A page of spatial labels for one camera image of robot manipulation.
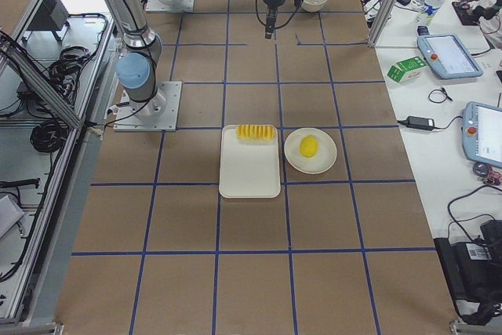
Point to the cream plate under lemon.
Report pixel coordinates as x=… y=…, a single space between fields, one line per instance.
x=321 y=162

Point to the yellow lemon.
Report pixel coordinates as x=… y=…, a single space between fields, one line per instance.
x=308 y=146

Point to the green white box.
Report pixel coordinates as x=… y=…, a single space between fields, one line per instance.
x=405 y=70

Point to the white rectangular tray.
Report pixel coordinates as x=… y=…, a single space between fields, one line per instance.
x=248 y=169

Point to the plastic water bottle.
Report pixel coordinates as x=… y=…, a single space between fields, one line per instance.
x=427 y=11

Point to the teach pendant tablet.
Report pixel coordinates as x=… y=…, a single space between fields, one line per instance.
x=448 y=57

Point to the black power adapter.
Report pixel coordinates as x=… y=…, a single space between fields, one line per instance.
x=422 y=123

